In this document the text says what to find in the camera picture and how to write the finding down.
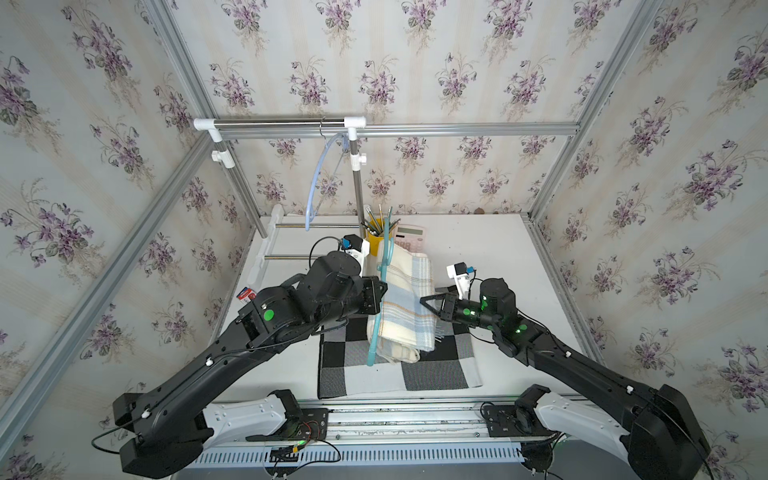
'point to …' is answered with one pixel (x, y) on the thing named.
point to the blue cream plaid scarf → (406, 326)
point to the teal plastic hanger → (388, 250)
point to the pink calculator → (411, 237)
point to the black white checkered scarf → (343, 367)
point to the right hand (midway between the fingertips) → (425, 303)
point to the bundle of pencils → (379, 226)
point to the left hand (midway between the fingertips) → (395, 293)
